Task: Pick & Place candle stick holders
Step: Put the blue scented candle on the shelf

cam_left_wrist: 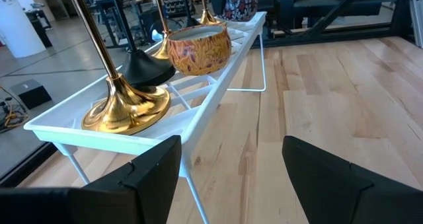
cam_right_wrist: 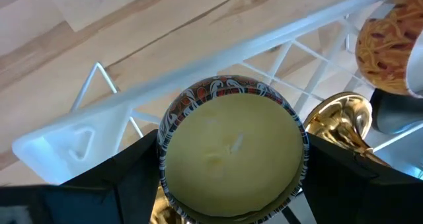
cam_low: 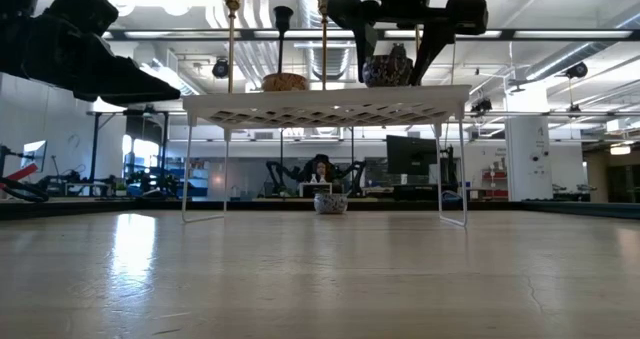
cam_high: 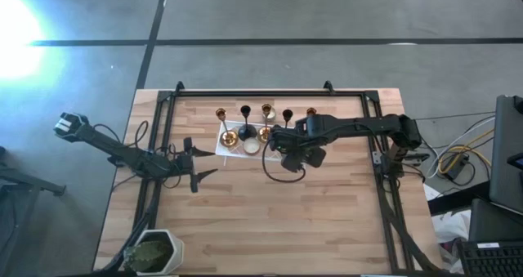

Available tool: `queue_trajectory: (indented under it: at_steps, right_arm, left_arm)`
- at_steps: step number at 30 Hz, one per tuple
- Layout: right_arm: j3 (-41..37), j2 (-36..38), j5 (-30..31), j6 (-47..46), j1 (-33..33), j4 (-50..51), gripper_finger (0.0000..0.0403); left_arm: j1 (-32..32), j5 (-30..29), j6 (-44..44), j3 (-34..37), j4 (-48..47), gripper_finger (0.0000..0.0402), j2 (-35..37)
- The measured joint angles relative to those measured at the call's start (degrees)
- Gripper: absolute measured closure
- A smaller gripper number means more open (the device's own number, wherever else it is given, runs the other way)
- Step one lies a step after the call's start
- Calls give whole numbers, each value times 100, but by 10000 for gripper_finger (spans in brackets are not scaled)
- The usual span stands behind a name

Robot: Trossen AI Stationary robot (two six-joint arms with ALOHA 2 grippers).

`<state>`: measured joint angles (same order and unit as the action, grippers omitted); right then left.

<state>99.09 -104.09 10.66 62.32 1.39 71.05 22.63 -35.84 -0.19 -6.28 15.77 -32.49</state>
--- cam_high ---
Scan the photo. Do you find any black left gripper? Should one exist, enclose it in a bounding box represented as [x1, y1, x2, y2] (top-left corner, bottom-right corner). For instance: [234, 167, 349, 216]
[172, 136, 219, 194]

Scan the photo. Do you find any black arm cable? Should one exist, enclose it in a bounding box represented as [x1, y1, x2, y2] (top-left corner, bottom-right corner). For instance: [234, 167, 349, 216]
[261, 140, 307, 185]
[92, 120, 185, 190]

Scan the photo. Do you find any black equipment case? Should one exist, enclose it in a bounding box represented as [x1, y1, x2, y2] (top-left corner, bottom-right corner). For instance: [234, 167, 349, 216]
[467, 198, 523, 243]

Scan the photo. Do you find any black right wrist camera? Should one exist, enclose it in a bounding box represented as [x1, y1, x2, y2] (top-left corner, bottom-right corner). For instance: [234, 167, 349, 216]
[280, 145, 328, 174]

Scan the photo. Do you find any black floor stand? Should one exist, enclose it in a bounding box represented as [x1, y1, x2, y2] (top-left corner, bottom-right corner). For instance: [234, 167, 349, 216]
[0, 145, 67, 277]

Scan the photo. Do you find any black power adapter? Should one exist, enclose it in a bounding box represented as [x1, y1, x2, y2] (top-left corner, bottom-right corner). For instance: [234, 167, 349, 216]
[445, 153, 471, 182]

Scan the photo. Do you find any white plastic bag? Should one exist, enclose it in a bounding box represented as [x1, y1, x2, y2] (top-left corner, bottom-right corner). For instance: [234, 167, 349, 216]
[431, 209, 472, 272]

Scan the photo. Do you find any yellow cable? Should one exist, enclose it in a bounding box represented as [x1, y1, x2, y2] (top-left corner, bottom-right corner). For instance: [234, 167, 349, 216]
[436, 129, 495, 176]

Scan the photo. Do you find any white hexagonal pot with succulent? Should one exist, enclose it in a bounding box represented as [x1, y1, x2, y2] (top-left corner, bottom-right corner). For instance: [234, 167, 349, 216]
[122, 228, 186, 276]

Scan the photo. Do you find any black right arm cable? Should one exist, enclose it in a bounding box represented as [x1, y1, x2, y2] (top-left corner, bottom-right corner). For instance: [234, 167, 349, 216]
[261, 140, 307, 185]

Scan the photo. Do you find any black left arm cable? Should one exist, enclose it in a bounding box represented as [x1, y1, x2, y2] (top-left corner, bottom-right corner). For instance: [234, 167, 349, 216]
[92, 120, 185, 190]

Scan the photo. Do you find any white lattice shelf rack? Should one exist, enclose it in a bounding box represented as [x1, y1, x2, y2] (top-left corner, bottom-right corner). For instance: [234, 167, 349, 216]
[214, 119, 288, 164]

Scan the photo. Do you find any thin black cable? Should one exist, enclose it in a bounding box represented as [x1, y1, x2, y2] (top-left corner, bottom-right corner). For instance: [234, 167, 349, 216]
[415, 111, 497, 121]

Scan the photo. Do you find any white cable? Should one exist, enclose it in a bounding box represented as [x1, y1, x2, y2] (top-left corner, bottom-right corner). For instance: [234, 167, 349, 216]
[425, 116, 496, 179]

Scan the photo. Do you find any black table frame rail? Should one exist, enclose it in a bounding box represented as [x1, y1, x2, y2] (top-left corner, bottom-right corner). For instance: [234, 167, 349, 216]
[131, 80, 445, 275]

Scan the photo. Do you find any black keyboard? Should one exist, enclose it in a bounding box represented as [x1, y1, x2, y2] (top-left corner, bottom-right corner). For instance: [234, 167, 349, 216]
[456, 239, 523, 277]

